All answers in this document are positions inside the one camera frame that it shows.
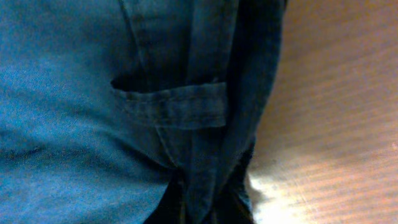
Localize navy blue shorts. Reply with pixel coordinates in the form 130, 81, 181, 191
1, 0, 287, 224

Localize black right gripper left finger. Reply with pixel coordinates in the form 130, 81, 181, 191
144, 179, 185, 224

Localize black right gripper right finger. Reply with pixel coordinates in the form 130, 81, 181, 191
211, 141, 255, 224

